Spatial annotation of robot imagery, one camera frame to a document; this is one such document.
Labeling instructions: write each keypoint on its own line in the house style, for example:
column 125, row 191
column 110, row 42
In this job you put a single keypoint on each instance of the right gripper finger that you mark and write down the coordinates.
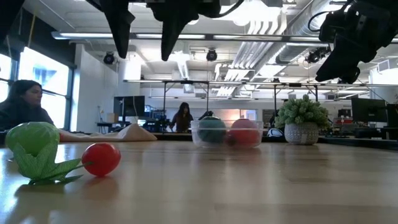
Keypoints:
column 337, row 65
column 354, row 76

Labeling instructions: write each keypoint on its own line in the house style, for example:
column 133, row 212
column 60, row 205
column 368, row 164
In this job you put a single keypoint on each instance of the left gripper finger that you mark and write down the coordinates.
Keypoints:
column 171, row 31
column 121, row 21

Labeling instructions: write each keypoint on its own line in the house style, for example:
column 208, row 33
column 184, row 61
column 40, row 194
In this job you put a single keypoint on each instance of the clear plastic tupperware container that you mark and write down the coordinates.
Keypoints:
column 194, row 124

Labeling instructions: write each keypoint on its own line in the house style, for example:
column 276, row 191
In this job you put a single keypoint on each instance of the striped green watermelon ball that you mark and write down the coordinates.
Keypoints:
column 212, row 130

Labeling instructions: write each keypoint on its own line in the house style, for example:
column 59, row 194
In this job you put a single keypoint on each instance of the large red toy apple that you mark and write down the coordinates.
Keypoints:
column 245, row 133

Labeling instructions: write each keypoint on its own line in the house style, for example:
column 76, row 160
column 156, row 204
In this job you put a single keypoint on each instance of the small red toy berry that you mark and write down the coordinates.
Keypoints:
column 230, row 140

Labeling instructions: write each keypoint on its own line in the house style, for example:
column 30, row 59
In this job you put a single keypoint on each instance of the red tomato with green leaf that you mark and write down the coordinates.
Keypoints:
column 101, row 158

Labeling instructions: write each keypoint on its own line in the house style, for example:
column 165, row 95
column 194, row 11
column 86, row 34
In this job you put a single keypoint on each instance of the light green toy ball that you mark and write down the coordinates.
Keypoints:
column 32, row 135

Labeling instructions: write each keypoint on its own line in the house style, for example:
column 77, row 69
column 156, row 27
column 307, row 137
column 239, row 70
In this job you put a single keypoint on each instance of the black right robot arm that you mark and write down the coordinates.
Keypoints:
column 391, row 18

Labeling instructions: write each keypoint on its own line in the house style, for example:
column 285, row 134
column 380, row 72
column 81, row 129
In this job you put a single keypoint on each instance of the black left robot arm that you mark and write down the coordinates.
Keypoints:
column 9, row 12

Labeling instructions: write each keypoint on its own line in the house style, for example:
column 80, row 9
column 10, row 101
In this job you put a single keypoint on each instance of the long ceiling light strip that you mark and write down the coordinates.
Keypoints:
column 90, row 35

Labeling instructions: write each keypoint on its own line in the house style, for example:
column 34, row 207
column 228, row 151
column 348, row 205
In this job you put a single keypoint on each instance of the black computer monitor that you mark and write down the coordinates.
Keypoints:
column 393, row 115
column 368, row 109
column 129, row 105

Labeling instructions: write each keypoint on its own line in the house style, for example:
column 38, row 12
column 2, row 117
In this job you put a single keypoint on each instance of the small red box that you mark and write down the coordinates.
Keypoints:
column 344, row 120

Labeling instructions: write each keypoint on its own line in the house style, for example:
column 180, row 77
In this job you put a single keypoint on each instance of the potted green succulent plant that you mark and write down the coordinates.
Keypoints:
column 301, row 133

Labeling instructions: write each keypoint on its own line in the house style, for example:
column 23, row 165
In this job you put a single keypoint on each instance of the person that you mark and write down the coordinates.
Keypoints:
column 182, row 119
column 21, row 99

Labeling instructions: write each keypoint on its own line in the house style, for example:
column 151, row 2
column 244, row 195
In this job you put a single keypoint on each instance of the large bright window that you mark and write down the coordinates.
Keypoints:
column 46, row 71

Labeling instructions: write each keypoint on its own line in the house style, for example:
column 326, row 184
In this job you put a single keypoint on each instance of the white and black bag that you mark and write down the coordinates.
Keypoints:
column 275, row 133

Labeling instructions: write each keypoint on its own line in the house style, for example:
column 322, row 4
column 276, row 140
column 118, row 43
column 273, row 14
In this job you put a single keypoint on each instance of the small cardboard box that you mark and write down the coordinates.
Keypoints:
column 112, row 118

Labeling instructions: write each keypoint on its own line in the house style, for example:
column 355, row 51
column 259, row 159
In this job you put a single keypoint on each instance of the pale pink cloth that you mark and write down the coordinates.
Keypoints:
column 133, row 133

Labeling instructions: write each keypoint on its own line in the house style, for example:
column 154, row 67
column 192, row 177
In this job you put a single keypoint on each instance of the black ceiling camera cluster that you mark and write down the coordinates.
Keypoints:
column 314, row 56

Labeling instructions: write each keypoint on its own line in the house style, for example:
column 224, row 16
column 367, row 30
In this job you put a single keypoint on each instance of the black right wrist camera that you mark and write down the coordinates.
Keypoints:
column 331, row 28

